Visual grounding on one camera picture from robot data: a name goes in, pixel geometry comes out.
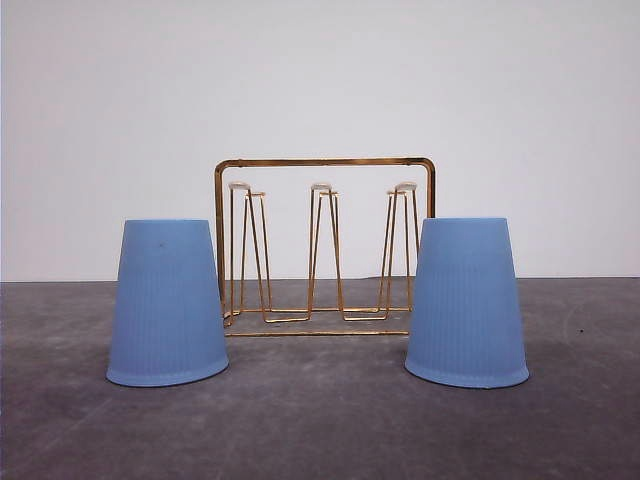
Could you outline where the blue ribbed cup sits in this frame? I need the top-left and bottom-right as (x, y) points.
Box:
(106, 219), (229, 387)
(405, 218), (530, 388)

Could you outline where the gold wire cup rack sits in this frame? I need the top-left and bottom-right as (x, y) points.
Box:
(214, 157), (436, 336)

